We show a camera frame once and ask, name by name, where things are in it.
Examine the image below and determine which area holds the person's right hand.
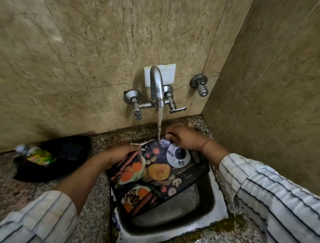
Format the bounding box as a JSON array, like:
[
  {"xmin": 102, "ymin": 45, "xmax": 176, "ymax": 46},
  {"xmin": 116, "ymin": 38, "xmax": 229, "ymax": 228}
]
[{"xmin": 165, "ymin": 124, "xmax": 209, "ymax": 152}]

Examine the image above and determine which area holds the person's left hand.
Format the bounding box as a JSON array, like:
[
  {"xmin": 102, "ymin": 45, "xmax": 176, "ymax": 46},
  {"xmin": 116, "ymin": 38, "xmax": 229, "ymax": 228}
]
[{"xmin": 105, "ymin": 144, "xmax": 142, "ymax": 170}]

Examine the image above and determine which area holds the black food print tray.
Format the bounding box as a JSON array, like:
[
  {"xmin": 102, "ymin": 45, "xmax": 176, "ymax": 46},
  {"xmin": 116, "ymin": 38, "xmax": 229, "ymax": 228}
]
[{"xmin": 106, "ymin": 137, "xmax": 210, "ymax": 217}]

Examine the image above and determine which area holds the person's left forearm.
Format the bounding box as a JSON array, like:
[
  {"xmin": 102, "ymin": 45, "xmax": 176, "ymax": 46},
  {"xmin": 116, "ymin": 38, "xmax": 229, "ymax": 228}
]
[{"xmin": 0, "ymin": 150, "xmax": 112, "ymax": 243}]

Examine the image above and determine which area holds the person's right forearm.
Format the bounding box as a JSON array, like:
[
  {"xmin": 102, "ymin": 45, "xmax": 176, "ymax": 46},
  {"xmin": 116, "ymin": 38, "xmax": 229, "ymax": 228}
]
[{"xmin": 200, "ymin": 139, "xmax": 320, "ymax": 243}]

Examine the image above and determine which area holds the red wrist thread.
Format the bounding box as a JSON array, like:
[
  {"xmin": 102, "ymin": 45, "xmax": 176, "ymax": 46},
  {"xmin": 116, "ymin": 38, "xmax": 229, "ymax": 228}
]
[{"xmin": 200, "ymin": 139, "xmax": 216, "ymax": 153}]

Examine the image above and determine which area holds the black plastic tray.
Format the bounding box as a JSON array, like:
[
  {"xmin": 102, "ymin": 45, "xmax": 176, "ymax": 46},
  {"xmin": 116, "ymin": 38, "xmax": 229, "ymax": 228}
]
[{"xmin": 13, "ymin": 136, "xmax": 91, "ymax": 182}]

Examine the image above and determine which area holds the steel sink basin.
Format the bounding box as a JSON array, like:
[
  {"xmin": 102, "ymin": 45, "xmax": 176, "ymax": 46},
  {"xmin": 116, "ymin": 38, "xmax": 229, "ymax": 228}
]
[{"xmin": 111, "ymin": 170, "xmax": 228, "ymax": 243}]

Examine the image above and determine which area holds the green dish soap bottle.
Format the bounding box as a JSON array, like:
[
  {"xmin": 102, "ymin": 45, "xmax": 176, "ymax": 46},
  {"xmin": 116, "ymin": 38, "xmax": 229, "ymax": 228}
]
[{"xmin": 15, "ymin": 144, "xmax": 57, "ymax": 166}]

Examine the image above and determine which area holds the chrome wall mixer faucet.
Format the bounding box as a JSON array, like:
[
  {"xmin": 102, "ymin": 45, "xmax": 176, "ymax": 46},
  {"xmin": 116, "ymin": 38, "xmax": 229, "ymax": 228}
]
[{"xmin": 124, "ymin": 66, "xmax": 187, "ymax": 121}]

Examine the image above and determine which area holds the chrome wall tap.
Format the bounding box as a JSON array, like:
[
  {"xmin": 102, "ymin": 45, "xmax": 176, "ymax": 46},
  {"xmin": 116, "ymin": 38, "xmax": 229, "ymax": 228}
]
[{"xmin": 189, "ymin": 74, "xmax": 209, "ymax": 97}]

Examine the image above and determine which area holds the white wall switch plate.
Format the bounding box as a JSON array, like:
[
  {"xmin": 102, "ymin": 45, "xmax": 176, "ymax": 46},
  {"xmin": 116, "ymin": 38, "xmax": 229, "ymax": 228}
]
[{"xmin": 144, "ymin": 64, "xmax": 176, "ymax": 88}]

